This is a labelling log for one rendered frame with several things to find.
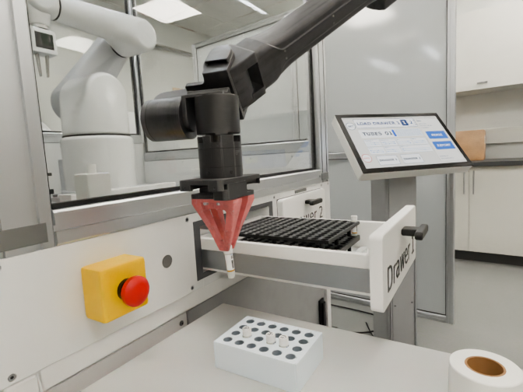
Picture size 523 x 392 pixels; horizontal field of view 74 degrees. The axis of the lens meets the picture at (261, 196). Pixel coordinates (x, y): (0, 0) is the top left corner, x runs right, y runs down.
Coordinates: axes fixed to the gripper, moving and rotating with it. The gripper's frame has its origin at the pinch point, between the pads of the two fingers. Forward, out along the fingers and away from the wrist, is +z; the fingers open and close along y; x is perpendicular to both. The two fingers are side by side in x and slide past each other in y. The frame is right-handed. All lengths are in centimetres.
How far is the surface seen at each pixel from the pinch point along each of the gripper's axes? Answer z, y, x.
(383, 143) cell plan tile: -13, -109, 5
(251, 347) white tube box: 13.5, 1.2, 3.7
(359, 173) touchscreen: -2, -94, -1
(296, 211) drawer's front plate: 4, -50, -10
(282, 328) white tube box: 13.2, -4.2, 5.7
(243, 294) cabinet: 20.2, -27.4, -14.7
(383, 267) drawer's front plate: 4.4, -9.2, 19.0
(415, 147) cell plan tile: -11, -117, 16
